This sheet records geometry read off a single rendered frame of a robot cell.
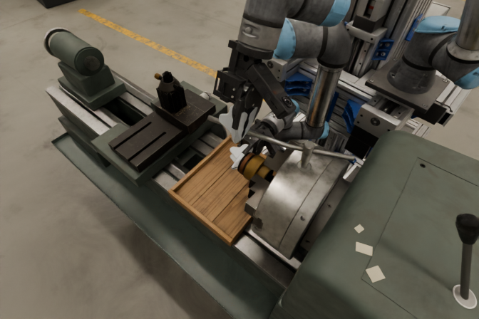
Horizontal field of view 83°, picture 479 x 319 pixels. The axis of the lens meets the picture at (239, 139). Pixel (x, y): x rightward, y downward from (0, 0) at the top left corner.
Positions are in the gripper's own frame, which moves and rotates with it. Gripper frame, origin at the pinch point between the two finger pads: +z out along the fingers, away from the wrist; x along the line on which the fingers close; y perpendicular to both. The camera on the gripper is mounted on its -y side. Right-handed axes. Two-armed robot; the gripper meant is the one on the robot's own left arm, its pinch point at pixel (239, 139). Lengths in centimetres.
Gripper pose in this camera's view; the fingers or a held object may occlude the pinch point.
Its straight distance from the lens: 60.4
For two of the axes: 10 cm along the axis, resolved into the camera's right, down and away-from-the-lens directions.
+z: -2.4, 8.3, 5.0
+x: -5.7, 3.0, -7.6
